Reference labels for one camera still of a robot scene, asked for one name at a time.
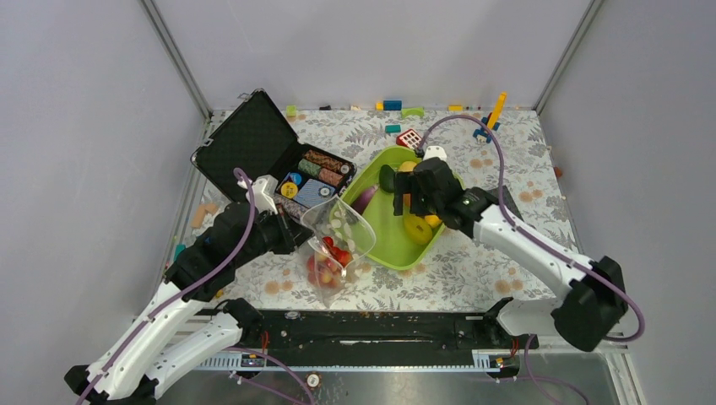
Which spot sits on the yellow green toy fruit slice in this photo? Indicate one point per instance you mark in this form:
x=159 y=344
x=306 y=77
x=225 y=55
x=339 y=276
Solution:
x=417 y=229

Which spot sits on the green arch block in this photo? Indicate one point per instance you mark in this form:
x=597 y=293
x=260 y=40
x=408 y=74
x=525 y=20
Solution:
x=412 y=111

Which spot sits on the green plastic tray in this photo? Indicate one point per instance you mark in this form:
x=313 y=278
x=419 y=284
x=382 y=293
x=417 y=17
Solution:
x=394 y=248

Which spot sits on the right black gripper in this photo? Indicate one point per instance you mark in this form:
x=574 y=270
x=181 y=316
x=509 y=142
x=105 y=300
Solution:
x=407 y=183

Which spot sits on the yellow toy lemon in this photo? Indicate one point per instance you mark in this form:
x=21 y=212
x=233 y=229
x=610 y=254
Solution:
x=407 y=166

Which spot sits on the peach wooden block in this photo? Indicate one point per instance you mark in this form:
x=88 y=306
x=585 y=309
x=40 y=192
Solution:
x=202 y=211

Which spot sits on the teal block left edge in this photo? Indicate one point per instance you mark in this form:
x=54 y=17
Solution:
x=177 y=250

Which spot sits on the blue lego brick back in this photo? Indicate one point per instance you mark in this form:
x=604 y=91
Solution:
x=392 y=105

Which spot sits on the red white toy block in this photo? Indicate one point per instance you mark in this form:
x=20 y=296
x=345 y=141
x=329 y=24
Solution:
x=410 y=139

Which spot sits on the orange toy mango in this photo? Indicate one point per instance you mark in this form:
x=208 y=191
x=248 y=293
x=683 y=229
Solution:
x=433 y=221

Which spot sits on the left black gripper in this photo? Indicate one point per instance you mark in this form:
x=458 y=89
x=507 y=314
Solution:
x=292 y=232

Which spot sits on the black poker chip case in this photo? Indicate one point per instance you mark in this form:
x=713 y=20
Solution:
x=257 y=138

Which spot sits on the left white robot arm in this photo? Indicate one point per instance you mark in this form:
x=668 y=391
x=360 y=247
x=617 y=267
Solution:
x=142 y=365

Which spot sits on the red lychee bunch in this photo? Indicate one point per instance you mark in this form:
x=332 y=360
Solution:
x=328 y=263

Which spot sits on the purple toy eggplant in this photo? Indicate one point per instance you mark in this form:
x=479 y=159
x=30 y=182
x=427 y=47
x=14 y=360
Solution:
x=364 y=198

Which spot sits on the clear zip top bag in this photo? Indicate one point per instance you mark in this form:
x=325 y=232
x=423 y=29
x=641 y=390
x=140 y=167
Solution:
x=340 y=241

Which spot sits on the blue playing card deck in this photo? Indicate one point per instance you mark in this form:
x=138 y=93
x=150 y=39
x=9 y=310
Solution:
x=313 y=192

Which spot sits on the dark green toy avocado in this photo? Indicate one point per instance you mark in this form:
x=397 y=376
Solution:
x=386 y=179

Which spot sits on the grey lego baseplate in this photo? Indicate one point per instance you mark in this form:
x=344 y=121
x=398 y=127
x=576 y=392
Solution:
x=508 y=200

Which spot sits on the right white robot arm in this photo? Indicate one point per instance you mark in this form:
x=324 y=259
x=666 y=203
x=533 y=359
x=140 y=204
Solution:
x=590 y=295

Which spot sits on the yellow blue block tower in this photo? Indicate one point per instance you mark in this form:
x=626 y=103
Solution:
x=491 y=122

